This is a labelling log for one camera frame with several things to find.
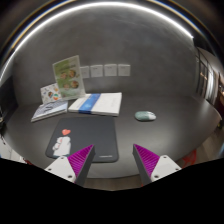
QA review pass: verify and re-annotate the green and white computer mouse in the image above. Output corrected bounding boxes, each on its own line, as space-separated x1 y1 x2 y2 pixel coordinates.
134 110 157 122

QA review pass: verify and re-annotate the dark framed glass door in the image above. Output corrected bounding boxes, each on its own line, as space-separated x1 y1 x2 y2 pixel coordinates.
195 46 222 105

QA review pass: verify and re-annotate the white wall socket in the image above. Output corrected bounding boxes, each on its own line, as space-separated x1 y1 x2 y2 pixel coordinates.
89 64 104 79
80 65 91 80
103 63 118 77
117 63 132 77

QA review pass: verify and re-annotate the white ceiling light strip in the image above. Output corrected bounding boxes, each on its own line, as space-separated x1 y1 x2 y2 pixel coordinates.
0 1 195 84

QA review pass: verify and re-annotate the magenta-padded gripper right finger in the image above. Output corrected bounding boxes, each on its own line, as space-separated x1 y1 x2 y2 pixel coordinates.
132 143 182 186

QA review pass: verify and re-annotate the dark grey printed mouse pad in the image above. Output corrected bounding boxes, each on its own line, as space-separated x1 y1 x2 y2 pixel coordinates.
45 116 120 163

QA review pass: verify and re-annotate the green menu sign stand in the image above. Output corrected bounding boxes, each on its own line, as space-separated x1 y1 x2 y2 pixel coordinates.
52 55 87 101

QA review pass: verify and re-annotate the grey striped booklet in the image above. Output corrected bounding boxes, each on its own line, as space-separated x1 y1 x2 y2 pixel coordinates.
30 99 69 123

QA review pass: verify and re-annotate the white book with blue band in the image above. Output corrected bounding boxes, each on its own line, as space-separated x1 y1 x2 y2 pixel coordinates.
67 92 123 117

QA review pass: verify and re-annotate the small colourful printed card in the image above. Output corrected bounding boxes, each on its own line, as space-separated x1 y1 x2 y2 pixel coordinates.
40 82 62 105

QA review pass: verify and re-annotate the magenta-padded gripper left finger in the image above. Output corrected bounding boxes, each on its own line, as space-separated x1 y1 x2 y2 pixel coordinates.
44 144 96 187

